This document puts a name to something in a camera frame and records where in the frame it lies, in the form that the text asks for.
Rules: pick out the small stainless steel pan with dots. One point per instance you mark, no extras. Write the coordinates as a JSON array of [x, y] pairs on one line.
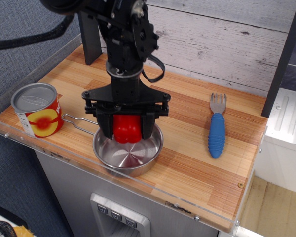
[[132, 159]]

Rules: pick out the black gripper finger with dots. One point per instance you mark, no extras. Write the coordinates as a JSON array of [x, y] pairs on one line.
[[147, 125], [105, 123]]

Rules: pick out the blue handled toy fork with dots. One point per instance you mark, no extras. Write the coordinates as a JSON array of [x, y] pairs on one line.
[[216, 138]]

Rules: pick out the white toy sink counter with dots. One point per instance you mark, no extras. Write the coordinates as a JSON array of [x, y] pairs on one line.
[[276, 159]]

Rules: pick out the silver dispenser button panel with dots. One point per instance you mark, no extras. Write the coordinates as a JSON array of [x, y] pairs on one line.
[[115, 220]]

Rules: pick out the orange toy food can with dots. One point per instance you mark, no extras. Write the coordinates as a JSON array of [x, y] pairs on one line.
[[38, 109]]

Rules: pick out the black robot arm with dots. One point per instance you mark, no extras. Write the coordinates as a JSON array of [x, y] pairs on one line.
[[124, 25]]

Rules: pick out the grey toy fridge cabinet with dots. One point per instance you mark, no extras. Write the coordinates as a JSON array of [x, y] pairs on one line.
[[73, 187]]

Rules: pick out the dark grey post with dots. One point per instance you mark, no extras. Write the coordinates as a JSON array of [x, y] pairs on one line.
[[281, 68], [90, 36]]

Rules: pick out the dark grey right post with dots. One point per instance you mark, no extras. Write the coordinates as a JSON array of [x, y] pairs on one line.
[[281, 68]]

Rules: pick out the yellow object at corner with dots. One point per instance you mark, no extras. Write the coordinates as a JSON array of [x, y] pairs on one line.
[[22, 231]]

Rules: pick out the dark grey left post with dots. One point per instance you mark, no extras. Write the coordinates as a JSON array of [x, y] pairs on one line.
[[90, 36]]

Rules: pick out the red toy bell pepper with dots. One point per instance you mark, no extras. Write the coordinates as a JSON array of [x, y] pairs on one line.
[[127, 128]]

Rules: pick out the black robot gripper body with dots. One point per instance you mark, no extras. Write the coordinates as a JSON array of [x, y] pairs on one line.
[[126, 96]]

